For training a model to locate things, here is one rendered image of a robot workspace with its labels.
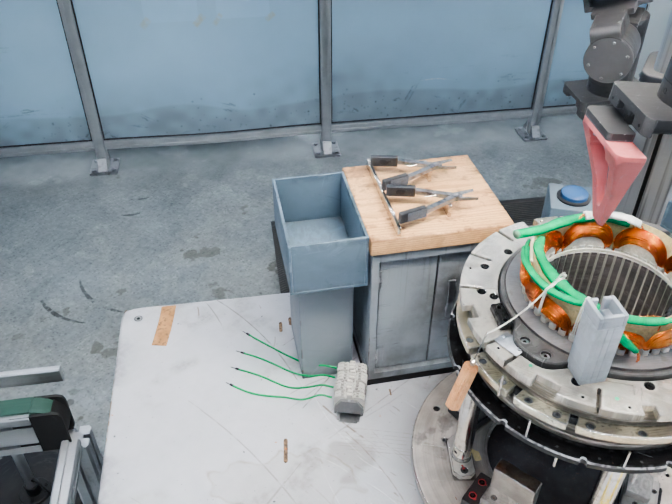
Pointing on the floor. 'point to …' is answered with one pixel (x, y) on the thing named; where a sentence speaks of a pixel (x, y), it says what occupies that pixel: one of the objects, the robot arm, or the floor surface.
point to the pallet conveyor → (51, 435)
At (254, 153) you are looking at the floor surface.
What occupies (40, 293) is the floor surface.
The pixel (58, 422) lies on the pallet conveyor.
